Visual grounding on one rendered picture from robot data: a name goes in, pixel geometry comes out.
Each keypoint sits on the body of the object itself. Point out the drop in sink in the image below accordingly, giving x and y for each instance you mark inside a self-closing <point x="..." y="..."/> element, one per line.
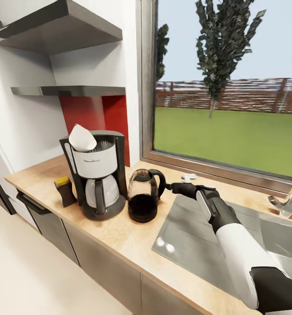
<point x="188" y="240"/>

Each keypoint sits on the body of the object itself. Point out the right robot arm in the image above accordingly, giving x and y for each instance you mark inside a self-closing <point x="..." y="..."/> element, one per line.
<point x="259" y="280"/>

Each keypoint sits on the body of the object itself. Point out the shelf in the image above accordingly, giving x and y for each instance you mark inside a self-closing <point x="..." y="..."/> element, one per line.
<point x="70" y="90"/>
<point x="62" y="26"/>

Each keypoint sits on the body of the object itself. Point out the bottle of coffee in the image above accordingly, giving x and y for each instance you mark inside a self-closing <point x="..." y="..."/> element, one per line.
<point x="64" y="187"/>

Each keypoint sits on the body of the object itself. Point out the paper coffee filter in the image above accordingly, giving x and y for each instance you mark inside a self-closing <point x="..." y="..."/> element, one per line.
<point x="81" y="139"/>

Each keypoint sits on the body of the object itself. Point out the electric kettle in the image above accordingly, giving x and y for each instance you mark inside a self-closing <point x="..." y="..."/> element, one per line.
<point x="143" y="194"/>

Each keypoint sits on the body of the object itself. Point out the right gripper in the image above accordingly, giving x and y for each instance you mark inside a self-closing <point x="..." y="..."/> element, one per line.
<point x="179" y="188"/>

